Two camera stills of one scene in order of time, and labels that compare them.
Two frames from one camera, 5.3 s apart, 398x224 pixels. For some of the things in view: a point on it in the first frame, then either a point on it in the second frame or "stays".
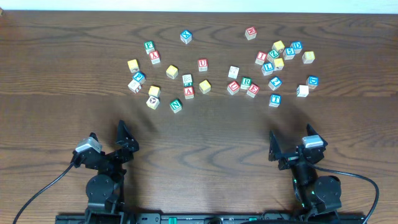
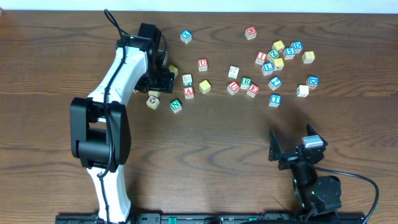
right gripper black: x=294 y=156 stays
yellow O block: x=172 y=71 stays
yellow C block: x=154 y=91 stays
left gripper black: x=109 y=156 -> x=165 y=81
